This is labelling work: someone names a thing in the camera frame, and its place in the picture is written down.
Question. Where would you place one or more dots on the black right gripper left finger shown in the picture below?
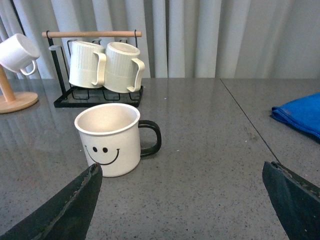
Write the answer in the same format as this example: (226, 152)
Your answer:
(65, 216)

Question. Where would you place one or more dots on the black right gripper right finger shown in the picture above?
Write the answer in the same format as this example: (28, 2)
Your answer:
(295, 200)

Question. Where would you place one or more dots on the white smiley face mug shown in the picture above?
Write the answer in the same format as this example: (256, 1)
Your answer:
(111, 138)

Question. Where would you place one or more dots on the blue cloth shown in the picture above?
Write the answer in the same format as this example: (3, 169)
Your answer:
(302, 113)

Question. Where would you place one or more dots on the wooden mug tree stand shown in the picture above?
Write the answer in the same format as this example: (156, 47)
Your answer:
(14, 101)

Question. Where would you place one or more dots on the cream ribbed mug right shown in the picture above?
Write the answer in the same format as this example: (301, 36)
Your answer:
(124, 69)

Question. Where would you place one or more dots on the cream ribbed mug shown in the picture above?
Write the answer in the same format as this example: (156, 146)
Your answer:
(124, 69)
(87, 65)

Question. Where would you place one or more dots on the cream ribbed mug left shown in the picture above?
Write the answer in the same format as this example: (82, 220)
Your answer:
(87, 65)

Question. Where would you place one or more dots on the white hanging mug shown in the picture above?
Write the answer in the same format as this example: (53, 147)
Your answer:
(19, 54)

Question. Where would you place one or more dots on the black wire mug rack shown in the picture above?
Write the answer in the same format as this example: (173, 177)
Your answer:
(80, 97)

